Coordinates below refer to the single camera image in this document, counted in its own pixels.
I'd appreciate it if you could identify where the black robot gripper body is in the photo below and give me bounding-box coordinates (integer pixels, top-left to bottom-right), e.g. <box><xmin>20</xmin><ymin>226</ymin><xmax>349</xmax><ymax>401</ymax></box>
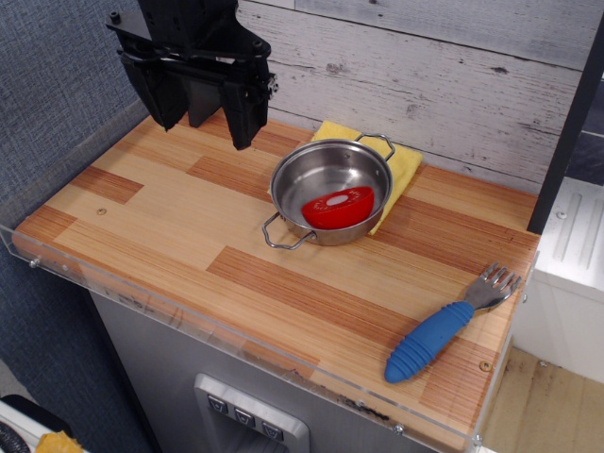
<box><xmin>106</xmin><ymin>1</ymin><xmax>277</xmax><ymax>127</ymax></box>

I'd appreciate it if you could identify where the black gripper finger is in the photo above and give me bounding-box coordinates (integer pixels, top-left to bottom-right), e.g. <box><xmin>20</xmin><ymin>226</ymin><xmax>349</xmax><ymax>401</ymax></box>
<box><xmin>121</xmin><ymin>51</ymin><xmax>188</xmax><ymax>131</ymax></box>
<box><xmin>221</xmin><ymin>81</ymin><xmax>269</xmax><ymax>150</ymax></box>

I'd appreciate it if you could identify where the red tomato half toy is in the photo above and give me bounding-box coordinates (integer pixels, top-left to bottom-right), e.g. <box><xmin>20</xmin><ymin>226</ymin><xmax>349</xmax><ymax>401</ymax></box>
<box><xmin>301</xmin><ymin>186</ymin><xmax>375</xmax><ymax>229</ymax></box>

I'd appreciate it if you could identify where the small stainless steel pot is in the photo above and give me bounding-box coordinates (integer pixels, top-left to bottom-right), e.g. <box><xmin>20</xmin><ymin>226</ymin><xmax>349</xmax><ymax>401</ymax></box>
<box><xmin>262</xmin><ymin>134</ymin><xmax>396</xmax><ymax>250</ymax></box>

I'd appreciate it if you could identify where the yellow cloth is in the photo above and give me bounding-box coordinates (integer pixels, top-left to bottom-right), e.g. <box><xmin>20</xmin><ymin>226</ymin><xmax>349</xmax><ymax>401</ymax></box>
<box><xmin>268</xmin><ymin>120</ymin><xmax>424</xmax><ymax>237</ymax></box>

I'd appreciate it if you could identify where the clear acrylic edge guard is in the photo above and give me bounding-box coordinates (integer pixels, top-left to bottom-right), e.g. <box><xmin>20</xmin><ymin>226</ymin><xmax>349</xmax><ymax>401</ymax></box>
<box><xmin>5</xmin><ymin>223</ymin><xmax>513</xmax><ymax>452</ymax></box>

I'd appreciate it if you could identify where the grey toy fridge cabinet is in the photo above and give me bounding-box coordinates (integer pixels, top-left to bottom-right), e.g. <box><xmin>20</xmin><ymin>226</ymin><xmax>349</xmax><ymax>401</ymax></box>
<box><xmin>92</xmin><ymin>294</ymin><xmax>428</xmax><ymax>452</ymax></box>

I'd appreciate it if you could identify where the white toy sink unit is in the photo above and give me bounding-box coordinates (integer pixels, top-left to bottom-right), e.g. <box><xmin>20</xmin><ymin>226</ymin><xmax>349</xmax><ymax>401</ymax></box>
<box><xmin>512</xmin><ymin>177</ymin><xmax>603</xmax><ymax>382</ymax></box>

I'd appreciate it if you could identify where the blue handled metal fork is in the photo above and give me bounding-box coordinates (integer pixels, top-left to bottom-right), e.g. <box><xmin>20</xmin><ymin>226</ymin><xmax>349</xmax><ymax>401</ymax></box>
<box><xmin>384</xmin><ymin>262</ymin><xmax>522</xmax><ymax>384</ymax></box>

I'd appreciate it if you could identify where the black vertical post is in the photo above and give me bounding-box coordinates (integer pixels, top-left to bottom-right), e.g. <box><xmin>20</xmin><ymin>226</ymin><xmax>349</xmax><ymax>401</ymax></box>
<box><xmin>527</xmin><ymin>18</ymin><xmax>603</xmax><ymax>234</ymax></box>

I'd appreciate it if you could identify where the black corrugated hose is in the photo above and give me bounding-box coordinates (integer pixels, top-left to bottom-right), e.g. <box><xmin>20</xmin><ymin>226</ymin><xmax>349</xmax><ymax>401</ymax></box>
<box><xmin>0</xmin><ymin>422</ymin><xmax>30</xmax><ymax>453</ymax></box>

